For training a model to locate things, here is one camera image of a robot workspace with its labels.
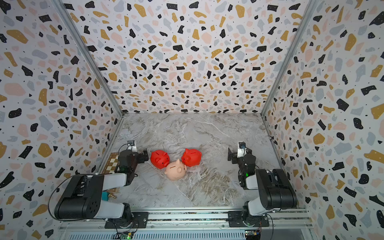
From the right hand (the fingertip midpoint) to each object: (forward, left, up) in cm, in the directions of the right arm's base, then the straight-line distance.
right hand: (238, 147), depth 91 cm
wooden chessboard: (-13, +77, -5) cm, 78 cm away
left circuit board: (-45, +57, -8) cm, 73 cm away
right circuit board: (-42, -3, -11) cm, 44 cm away
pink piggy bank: (-16, +36, 0) cm, 40 cm away
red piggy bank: (-9, +47, +1) cm, 48 cm away
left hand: (-2, +61, 0) cm, 61 cm away
